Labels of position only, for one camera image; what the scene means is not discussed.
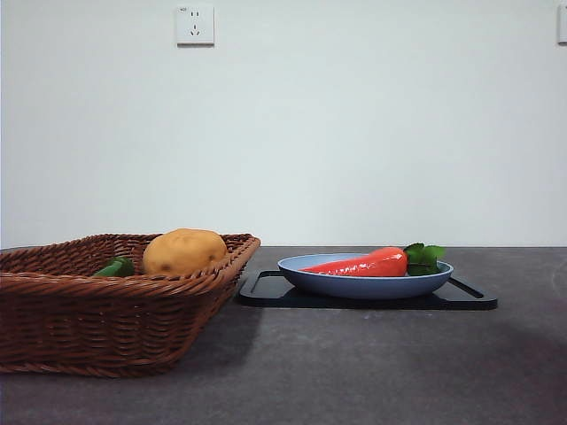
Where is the orange carrot with green leaves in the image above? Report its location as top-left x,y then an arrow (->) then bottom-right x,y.
297,243 -> 447,278

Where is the blue round plate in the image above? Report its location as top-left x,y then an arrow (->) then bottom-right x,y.
276,252 -> 454,300

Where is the black rectangular tray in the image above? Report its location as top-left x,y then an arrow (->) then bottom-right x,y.
237,269 -> 498,310

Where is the yellow-brown potato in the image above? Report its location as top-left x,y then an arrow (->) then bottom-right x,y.
142,228 -> 229,276

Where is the green pepper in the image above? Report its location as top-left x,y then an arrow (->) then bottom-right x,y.
91,258 -> 136,279

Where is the brown wicker basket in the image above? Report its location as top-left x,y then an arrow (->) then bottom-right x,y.
0,233 -> 261,379

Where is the white wall socket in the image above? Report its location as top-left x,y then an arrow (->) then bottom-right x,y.
176,4 -> 216,47

